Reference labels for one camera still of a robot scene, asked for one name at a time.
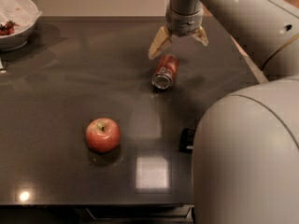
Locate red coke can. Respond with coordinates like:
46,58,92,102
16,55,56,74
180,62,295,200
152,54,178,90

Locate white bowl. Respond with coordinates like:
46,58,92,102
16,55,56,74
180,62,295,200
0,0,43,52

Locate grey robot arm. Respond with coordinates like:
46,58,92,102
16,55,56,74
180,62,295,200
149,0,299,224

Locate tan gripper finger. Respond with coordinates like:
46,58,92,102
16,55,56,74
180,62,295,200
192,26,208,46
148,26,172,60

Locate red apple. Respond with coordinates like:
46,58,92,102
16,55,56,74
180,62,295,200
85,118,121,153

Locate white napkin in bowl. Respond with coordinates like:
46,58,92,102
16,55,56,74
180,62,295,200
0,0,42,26

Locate red strawberries in bowl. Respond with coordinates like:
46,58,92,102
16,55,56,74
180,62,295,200
0,21,17,35

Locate black snack bar wrapper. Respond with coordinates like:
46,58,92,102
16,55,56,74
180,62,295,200
179,128,195,152

